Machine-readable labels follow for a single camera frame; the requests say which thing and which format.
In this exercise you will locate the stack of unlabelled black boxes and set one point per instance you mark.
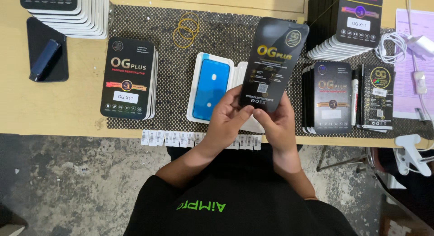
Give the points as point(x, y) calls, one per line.
point(330, 97)

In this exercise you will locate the person's left hand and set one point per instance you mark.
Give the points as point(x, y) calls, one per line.
point(222, 124)

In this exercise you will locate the black shirt with green print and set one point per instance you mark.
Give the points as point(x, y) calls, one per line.
point(237, 205)

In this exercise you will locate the pile of black printed sleeves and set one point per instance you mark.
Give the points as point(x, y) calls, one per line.
point(378, 97)

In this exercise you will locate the black dotted work mat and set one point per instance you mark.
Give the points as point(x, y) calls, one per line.
point(210, 32)

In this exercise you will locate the white clamp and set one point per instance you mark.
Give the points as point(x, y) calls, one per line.
point(410, 153)

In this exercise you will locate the black glossy screen sleeve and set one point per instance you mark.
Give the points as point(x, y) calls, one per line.
point(273, 63)

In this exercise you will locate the dark chair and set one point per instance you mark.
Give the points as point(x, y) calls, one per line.
point(407, 202)

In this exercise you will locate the person's right hand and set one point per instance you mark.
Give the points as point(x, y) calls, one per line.
point(279, 131)

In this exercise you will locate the stack of black labelled boxes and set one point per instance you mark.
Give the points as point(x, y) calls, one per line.
point(128, 78)

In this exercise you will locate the pink paper sheet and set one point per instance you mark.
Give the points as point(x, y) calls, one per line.
point(407, 83)

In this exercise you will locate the white tray with blue film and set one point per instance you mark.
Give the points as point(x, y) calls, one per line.
point(211, 86)

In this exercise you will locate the metal stool frame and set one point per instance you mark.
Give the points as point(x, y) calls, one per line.
point(342, 159)

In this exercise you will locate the bunch of yellow rubber bands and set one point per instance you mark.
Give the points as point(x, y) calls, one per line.
point(185, 29)

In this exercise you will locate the white marker pen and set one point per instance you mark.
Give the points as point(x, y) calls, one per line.
point(355, 93)

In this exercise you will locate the strip of barcode stickers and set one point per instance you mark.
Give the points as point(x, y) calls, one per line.
point(173, 138)

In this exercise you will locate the white charger adapter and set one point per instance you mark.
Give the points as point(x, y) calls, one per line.
point(419, 45)

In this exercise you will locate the tall leaning stack of boxes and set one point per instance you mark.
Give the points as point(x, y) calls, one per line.
point(352, 22)

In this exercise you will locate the black smartphone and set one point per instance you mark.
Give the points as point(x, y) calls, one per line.
point(40, 32)

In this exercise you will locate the dark blue small case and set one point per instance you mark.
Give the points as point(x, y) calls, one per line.
point(44, 60)

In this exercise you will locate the stack of white-edged boxes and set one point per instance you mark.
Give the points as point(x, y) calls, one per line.
point(67, 12)

